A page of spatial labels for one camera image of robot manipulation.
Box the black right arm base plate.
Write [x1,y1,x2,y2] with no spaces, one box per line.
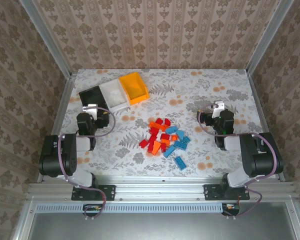
[203,184,250,202]

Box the black plastic bin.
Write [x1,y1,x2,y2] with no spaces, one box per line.
[78,85,111,115]

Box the floral patterned table cover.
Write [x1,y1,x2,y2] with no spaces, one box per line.
[48,68,277,179]

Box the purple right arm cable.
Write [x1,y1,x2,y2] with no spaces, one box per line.
[196,103,278,221]

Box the white plastic bin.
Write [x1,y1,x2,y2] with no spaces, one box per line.
[99,78,131,113]

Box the aluminium cross rail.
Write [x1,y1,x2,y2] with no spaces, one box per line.
[26,175,298,202]

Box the aluminium side rail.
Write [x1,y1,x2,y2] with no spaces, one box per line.
[246,71,286,182]
[36,71,78,183]

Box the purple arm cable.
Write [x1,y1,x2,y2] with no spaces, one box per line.
[57,106,117,221]
[196,103,278,221]

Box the aluminium frame post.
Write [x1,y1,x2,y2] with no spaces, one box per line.
[19,0,73,79]
[246,0,295,76]

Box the grey metal sheet panel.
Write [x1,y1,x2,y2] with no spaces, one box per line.
[27,212,297,240]

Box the yellow plastic bin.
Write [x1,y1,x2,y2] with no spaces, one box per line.
[118,71,150,106]

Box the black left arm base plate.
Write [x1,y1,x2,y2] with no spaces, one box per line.
[71,184,116,202]

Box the small connector board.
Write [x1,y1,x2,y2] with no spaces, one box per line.
[82,203,104,218]
[221,202,241,216]

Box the grey slotted cable duct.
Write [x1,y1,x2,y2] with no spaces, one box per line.
[36,202,224,214]

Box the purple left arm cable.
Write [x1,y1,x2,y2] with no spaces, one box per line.
[57,106,117,221]

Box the large orange lego brick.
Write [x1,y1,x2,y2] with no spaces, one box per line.
[146,140,162,155]

